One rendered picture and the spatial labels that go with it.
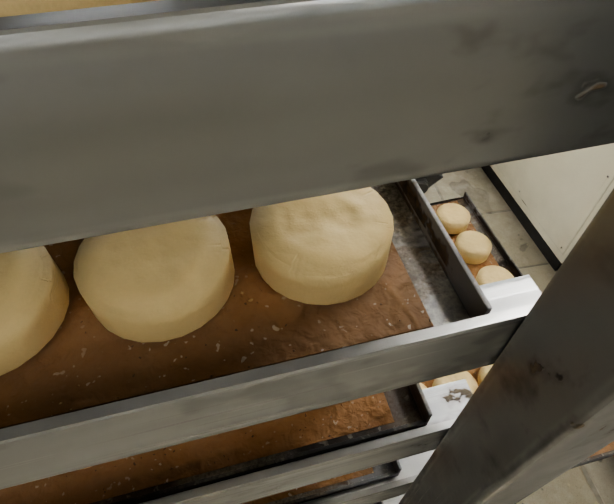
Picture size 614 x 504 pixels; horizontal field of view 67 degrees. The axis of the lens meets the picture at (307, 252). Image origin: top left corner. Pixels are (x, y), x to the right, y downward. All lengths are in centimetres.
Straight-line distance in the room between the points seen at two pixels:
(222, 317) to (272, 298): 2
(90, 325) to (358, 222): 10
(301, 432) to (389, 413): 4
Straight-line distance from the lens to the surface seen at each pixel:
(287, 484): 23
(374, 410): 24
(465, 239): 70
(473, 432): 20
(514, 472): 18
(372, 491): 30
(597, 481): 170
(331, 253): 15
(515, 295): 18
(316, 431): 24
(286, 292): 16
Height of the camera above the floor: 145
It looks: 51 degrees down
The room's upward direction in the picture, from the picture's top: straight up
